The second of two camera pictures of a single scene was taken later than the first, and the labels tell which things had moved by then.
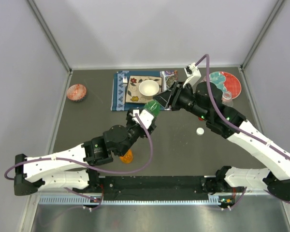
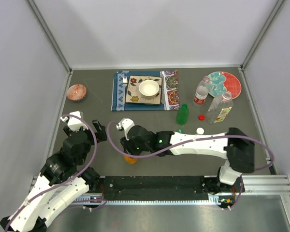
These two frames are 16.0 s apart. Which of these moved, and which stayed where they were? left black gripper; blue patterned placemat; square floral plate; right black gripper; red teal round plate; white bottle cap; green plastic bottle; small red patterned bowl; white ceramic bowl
Moved: green plastic bottle; right black gripper; left black gripper
Stayed: square floral plate; white ceramic bowl; blue patterned placemat; white bottle cap; small red patterned bowl; red teal round plate
